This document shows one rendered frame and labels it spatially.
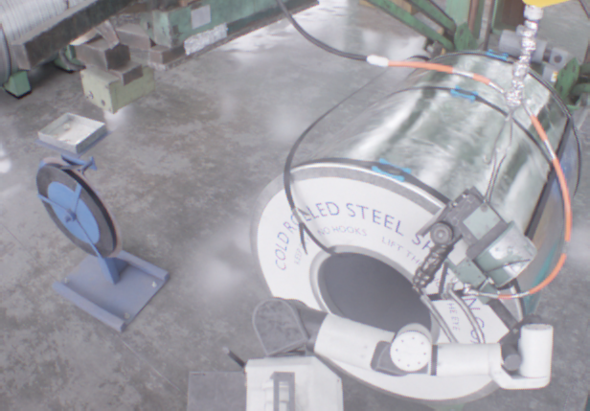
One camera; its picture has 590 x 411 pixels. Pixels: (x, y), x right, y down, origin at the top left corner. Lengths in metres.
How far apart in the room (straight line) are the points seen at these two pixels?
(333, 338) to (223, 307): 1.90
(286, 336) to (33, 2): 5.18
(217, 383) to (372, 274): 1.36
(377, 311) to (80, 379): 1.61
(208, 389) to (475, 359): 0.53
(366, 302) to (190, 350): 1.04
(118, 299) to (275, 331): 2.09
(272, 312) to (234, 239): 2.25
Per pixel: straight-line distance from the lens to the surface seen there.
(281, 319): 0.97
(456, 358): 0.96
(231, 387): 0.98
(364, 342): 0.96
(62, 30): 1.16
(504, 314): 1.31
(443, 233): 1.27
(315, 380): 0.95
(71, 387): 2.75
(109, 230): 2.46
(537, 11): 0.98
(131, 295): 2.99
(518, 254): 1.23
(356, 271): 2.16
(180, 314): 2.84
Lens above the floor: 2.22
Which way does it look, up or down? 39 degrees down
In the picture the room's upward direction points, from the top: straight up
